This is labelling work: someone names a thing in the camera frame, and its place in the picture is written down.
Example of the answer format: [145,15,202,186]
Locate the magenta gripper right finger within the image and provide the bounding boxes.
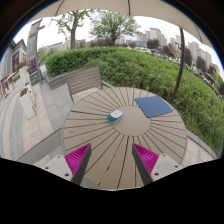
[131,142,184,186]

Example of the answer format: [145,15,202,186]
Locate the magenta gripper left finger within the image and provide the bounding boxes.
[43,143,92,186]

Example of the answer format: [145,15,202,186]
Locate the white teal computer mouse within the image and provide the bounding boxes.
[107,110,124,123]

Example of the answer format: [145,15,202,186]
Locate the blue mouse pad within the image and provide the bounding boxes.
[135,96,172,118]

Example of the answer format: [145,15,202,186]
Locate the round slatted wooden table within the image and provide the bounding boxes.
[63,87,187,189]

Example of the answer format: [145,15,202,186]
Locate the grey slatted outdoor chair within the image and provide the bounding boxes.
[66,67,112,102]

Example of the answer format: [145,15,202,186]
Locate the green hedge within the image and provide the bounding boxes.
[44,47,224,151]

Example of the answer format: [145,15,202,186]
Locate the white planter box near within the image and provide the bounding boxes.
[19,88,36,119]

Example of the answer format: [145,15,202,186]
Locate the white planter box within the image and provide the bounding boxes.
[17,61,29,86]
[19,88,36,119]

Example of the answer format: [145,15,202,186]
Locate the white planter box far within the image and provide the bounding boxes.
[17,61,29,86]

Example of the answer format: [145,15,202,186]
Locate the tall sign pillar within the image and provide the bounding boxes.
[26,20,43,85]

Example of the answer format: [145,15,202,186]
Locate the dark curved umbrella pole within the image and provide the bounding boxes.
[170,27,185,105]

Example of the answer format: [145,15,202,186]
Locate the beige patio umbrella canopy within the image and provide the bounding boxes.
[29,0,213,47]

